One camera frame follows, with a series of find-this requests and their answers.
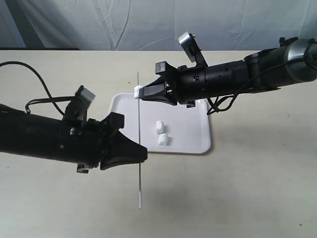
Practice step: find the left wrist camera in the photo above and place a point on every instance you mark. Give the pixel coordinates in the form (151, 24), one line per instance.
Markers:
(77, 109)

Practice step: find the white plastic tray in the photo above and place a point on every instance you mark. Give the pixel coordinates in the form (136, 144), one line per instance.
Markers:
(188, 129)

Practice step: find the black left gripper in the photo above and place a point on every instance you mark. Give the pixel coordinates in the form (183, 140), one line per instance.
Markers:
(86, 142)

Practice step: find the dark frame behind table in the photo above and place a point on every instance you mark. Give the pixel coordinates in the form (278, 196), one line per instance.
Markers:
(37, 49)

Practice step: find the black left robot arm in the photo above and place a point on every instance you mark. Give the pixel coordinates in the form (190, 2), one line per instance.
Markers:
(29, 135)

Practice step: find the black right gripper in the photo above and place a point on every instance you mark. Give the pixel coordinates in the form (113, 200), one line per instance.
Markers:
(178, 85)

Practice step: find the thin metal skewer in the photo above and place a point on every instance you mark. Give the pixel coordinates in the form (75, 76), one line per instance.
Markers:
(139, 140)

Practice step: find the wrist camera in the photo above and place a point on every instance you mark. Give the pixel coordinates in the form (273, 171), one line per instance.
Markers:
(190, 47)
(77, 109)

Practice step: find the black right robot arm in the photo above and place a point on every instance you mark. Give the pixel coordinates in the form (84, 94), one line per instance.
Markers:
(293, 62)

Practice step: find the white backdrop curtain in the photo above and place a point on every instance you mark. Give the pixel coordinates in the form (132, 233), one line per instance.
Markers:
(154, 25)

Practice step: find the white marshmallow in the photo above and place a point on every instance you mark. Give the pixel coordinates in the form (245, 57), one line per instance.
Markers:
(163, 139)
(136, 91)
(159, 127)

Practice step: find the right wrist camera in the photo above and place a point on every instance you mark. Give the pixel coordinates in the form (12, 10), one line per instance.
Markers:
(190, 47)

